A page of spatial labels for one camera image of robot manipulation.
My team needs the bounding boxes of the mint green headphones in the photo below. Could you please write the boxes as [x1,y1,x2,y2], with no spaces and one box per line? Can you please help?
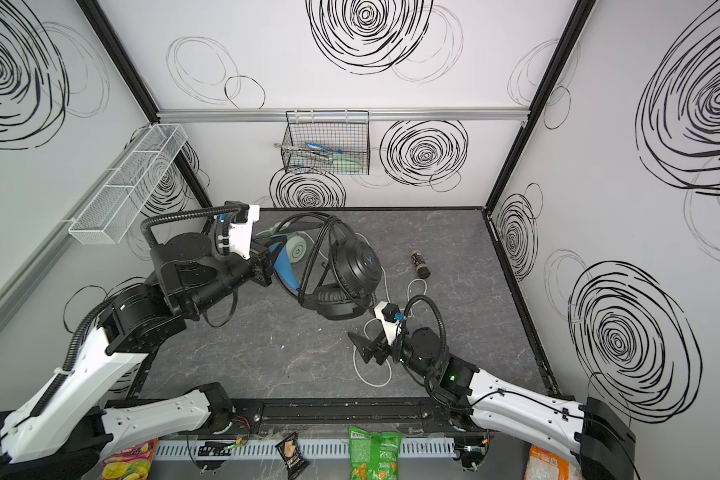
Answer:
[257,224,428,388]

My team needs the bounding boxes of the black blue headphones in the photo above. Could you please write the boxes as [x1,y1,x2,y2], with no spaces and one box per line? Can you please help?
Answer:
[263,211,383,321]

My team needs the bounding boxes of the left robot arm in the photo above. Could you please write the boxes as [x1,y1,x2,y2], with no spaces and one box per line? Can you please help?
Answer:
[0,201,274,479]

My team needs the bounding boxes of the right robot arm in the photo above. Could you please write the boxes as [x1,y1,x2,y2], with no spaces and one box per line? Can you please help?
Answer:
[348,295,640,479]

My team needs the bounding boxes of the small brown bottle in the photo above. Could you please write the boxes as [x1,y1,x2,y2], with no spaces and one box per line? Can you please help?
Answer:
[411,250,431,280]

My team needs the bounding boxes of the green chips bag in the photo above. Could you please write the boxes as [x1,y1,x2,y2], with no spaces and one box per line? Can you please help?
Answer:
[349,427,403,480]

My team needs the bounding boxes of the small dark snack packet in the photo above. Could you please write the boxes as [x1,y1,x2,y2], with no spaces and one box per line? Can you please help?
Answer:
[275,432,310,480]

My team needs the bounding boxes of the orange snack bag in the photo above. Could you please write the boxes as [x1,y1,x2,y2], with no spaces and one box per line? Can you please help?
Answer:
[524,445,582,480]

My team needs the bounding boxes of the Fox's fruits candy bag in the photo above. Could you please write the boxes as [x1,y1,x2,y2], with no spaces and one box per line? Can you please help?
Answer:
[98,439,158,480]

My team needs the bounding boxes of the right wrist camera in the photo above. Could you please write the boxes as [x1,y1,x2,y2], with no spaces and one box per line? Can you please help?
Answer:
[374,301,405,346]

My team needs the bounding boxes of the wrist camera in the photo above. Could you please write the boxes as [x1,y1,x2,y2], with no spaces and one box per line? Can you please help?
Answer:
[212,204,260,260]
[374,301,405,346]

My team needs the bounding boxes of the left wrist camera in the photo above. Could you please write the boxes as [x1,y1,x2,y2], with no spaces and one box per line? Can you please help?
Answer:
[212,204,260,260]

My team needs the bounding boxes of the black mounting rail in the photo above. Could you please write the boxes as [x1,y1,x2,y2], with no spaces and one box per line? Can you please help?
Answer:
[98,395,583,434]

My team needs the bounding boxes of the black wire basket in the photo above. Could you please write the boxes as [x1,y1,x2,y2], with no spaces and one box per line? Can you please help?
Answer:
[274,109,371,175]

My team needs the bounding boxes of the white wire shelf basket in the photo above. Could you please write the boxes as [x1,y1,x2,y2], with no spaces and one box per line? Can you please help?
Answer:
[68,124,187,245]

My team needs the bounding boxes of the white slotted cable duct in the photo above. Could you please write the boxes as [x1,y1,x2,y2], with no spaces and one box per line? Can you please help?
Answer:
[153,438,456,462]

